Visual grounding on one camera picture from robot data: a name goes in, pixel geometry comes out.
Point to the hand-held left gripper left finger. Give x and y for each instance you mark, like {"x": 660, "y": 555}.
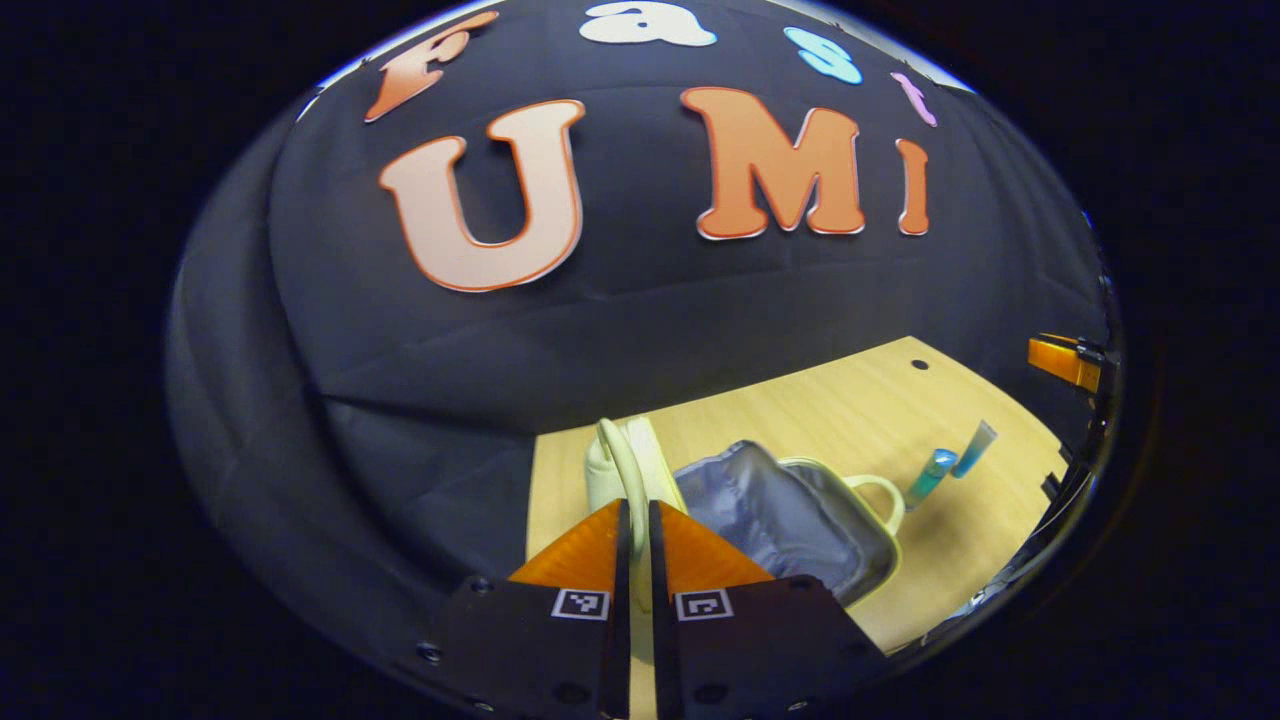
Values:
{"x": 621, "y": 600}

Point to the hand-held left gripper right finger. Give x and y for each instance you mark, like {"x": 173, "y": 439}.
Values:
{"x": 658, "y": 600}

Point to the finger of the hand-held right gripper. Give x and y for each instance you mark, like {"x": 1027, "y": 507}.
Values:
{"x": 1065, "y": 360}

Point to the blue white tube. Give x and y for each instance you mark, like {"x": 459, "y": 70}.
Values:
{"x": 975, "y": 450}

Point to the pale yellow suitcase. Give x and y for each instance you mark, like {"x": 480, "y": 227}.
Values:
{"x": 780, "y": 520}

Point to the clear blue bottle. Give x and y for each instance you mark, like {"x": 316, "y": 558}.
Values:
{"x": 930, "y": 478}

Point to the black backdrop cloth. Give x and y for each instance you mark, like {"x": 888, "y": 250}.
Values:
{"x": 620, "y": 340}

